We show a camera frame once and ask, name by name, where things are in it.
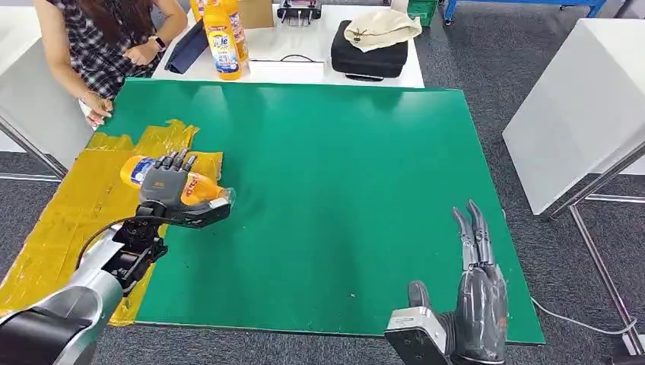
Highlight tablet in blue case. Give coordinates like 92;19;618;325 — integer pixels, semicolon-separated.
164;20;210;75

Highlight white bare table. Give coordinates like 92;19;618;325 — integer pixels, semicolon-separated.
0;7;94;181

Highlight person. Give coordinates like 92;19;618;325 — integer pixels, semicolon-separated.
32;0;189;131

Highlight blue metal frame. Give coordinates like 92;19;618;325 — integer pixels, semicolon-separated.
443;0;608;26

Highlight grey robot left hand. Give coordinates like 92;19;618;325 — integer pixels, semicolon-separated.
138;149;200;213

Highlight black handheld controller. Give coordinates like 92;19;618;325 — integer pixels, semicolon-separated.
277;0;323;27

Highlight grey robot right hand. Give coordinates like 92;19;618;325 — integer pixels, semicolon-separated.
407;199;509;365

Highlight black carrying case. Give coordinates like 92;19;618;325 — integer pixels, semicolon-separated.
330;20;409;83

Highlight person's left hand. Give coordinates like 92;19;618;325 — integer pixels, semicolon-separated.
123;40;162;66

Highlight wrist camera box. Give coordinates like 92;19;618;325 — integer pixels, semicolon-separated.
164;197;233;230
383;306;450;365

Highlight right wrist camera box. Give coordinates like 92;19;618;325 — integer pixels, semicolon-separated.
383;306;450;365

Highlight brown cardboard box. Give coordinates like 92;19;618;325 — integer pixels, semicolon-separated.
237;0;275;30

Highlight white floor cable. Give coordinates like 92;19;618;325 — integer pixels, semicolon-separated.
529;297;639;338

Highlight thin black cable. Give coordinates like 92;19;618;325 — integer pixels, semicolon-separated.
249;53;325;65

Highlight white table with clutter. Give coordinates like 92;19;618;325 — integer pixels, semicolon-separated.
151;4;425;89

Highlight green table mat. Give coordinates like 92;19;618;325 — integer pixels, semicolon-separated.
95;78;547;346

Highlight person's right hand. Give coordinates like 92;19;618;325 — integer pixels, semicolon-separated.
80;93;115;128

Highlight green plastic crate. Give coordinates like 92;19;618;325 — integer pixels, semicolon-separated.
407;0;438;27

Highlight white table, slanted metal legs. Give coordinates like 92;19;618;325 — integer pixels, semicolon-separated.
502;18;645;359

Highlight yellow plastic sheet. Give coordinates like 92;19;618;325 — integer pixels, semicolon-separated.
0;119;224;328

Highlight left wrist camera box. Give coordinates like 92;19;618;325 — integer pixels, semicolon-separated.
164;197;233;230

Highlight beige cloth bag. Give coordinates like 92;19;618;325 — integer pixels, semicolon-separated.
343;8;423;53

